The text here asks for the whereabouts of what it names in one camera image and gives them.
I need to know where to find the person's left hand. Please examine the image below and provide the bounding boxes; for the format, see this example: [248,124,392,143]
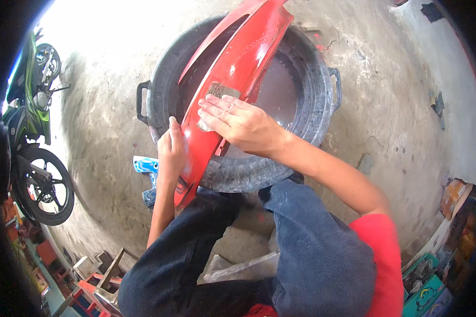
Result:
[157,116,187,184]

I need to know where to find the person's right hand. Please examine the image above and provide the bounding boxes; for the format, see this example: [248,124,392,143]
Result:
[197,94,291,157]

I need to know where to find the grey sandpaper sheet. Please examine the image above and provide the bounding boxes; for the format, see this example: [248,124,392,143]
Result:
[196,81,242,132]

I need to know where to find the red motorcycle fairing panel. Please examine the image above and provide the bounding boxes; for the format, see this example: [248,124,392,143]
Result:
[173,0,294,209]

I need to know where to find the blue white patterned plastic piece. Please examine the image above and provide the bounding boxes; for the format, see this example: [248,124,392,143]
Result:
[133,155,160,209]

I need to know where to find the black plastic water basin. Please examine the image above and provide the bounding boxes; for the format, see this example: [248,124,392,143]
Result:
[136,13,343,194]

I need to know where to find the grey sandpaper scrap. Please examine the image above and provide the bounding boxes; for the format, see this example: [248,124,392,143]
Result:
[356,153,376,176]

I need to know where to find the clear plastic bag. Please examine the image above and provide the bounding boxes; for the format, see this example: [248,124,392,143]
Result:
[203,238,281,284]

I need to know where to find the green black motorcycle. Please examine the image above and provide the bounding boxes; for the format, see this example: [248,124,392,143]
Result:
[0,29,75,227]

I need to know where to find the person's legs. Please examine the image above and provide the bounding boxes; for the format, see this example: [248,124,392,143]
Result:
[117,178,378,317]

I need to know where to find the red wooden stool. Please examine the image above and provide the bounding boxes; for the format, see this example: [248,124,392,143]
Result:
[53,248,125,317]

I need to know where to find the cluttered workshop shelf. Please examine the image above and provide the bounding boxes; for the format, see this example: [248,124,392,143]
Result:
[0,193,73,314]

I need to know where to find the person's body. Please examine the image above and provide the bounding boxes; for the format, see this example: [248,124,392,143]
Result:
[244,213,405,317]

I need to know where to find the grey scrap piece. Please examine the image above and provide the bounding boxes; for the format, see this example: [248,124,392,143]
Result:
[428,90,447,131]

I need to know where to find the dark cloth scrap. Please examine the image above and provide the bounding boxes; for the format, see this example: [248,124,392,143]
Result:
[420,2,445,23]

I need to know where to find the heap of colourful cartons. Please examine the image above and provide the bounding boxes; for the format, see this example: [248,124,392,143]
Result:
[401,178,476,317]

